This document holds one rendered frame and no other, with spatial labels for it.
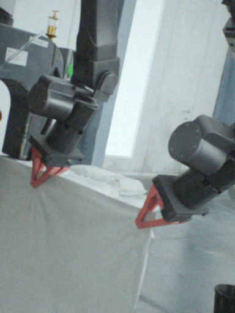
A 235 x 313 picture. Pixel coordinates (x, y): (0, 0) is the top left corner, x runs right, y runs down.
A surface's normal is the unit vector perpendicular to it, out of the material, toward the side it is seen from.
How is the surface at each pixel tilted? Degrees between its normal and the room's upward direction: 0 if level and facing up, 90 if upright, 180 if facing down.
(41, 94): 85
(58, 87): 104
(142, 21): 90
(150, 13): 90
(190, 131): 75
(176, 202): 45
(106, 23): 99
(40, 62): 90
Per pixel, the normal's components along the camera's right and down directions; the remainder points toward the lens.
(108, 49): 0.54, 0.43
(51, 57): 0.74, 0.22
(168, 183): 0.69, -0.53
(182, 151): -0.70, -0.35
